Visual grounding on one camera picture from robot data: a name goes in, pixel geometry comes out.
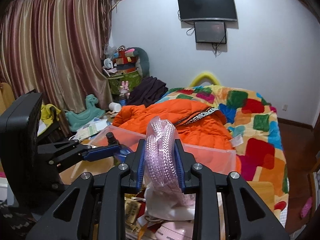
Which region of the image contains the clear plastic storage bin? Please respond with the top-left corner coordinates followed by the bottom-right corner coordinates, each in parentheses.
top-left (89, 125), bottom-right (241, 174)

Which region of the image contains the gold tassel ornament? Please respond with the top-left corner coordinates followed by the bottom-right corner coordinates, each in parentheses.
top-left (125, 194), bottom-right (164, 239)

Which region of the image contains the green storage box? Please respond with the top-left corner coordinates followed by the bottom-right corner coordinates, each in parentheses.
top-left (107, 70), bottom-right (142, 95)

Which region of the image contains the orange puffer jacket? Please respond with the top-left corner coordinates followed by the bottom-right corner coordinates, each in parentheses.
top-left (112, 98), bottom-right (242, 176)

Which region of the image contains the stack of books and papers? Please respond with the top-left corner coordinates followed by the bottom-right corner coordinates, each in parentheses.
top-left (69, 118), bottom-right (111, 141)

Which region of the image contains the yellow curved pillow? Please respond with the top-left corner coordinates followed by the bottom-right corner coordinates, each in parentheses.
top-left (190, 72), bottom-right (221, 87)

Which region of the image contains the pink striped curtain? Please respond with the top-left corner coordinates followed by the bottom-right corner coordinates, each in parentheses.
top-left (1, 0), bottom-right (112, 134)

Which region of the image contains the pink slipper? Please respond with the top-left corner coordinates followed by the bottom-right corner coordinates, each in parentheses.
top-left (300, 197), bottom-right (313, 219)

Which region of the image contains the small wall monitor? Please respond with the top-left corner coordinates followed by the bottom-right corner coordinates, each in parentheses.
top-left (194, 21), bottom-right (227, 44)

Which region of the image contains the pink bunny bottle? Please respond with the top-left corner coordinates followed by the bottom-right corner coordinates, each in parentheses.
top-left (119, 81), bottom-right (130, 106)

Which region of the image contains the grey plush toy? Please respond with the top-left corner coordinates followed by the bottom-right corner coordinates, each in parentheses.
top-left (125, 47), bottom-right (150, 78)

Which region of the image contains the teal rocking horse toy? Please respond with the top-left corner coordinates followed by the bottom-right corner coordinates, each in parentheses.
top-left (65, 94), bottom-right (106, 132)

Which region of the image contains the dark green spray bottle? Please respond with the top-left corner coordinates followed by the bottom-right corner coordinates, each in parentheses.
top-left (105, 132), bottom-right (126, 167)

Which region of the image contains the colourful patchwork blanket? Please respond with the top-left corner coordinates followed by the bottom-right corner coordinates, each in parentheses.
top-left (160, 85), bottom-right (289, 225)

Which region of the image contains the pink rope bundle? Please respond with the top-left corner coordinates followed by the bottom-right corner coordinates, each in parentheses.
top-left (144, 115), bottom-right (196, 205)

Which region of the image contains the black wall television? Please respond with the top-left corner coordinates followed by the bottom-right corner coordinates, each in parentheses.
top-left (177, 0), bottom-right (238, 22)

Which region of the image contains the tan 4B eraser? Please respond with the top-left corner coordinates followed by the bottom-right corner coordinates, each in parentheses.
top-left (125, 199), bottom-right (142, 225)

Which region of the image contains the white mug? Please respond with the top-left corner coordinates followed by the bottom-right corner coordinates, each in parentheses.
top-left (108, 102), bottom-right (122, 113)

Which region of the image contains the dark purple garment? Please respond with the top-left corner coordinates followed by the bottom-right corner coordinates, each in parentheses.
top-left (127, 76), bottom-right (168, 107)

